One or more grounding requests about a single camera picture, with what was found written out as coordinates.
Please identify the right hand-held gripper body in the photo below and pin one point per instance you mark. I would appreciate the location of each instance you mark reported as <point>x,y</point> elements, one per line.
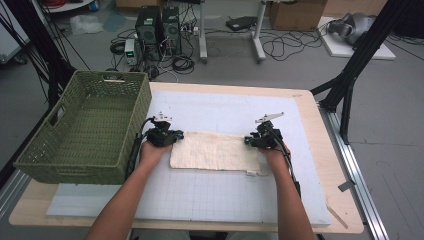
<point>266,136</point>

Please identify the aluminium rail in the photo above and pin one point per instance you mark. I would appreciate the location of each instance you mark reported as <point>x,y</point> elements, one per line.
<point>13,193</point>
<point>353,166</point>

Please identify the white foam mat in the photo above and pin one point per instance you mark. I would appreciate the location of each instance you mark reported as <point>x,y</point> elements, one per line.
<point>216,106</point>

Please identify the person's right hand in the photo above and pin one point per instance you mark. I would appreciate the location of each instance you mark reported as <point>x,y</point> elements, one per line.
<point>276,160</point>

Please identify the grey rounded device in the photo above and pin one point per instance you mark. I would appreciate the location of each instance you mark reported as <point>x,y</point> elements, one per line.
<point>353,26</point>

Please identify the person's left hand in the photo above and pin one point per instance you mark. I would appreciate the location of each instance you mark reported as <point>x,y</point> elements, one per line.
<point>151,155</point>

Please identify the white floor board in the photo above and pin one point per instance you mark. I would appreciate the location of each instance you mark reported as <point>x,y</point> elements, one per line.
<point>376,51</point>

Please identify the cream cloth with egg print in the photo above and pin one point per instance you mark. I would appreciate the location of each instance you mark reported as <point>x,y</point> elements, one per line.
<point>213,151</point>

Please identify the clear plastic bag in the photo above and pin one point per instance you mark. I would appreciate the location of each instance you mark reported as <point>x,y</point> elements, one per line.
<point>86,25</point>

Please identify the flat black device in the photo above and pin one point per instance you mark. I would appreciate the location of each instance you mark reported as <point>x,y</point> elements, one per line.
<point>240,23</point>

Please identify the black metal frame stand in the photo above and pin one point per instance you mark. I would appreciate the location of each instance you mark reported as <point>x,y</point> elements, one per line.
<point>33,33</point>
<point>366,43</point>

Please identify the white power strip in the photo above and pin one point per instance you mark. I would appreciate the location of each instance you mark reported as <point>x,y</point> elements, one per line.
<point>190,30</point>

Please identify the thin wooden stick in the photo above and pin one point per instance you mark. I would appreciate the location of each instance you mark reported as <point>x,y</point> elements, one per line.
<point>337,215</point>

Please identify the white desk leg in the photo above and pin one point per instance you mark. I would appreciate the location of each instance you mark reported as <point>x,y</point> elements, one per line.
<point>258,36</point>
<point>202,36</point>

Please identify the large cardboard box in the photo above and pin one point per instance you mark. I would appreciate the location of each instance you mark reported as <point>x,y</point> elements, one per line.
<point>296,15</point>

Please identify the small grey metal bracket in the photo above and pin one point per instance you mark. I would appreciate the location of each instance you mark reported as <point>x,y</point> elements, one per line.
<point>346,186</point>

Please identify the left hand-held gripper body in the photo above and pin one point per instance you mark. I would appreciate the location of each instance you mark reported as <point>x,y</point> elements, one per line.
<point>161,135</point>

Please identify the green woven basket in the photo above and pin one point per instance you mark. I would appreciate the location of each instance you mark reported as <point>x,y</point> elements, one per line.
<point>86,133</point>

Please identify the small white power supply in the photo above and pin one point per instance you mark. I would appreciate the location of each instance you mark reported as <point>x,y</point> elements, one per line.
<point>130,51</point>

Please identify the black computer tower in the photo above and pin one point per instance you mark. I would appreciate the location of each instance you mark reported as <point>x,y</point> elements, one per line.
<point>148,30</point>
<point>171,30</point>

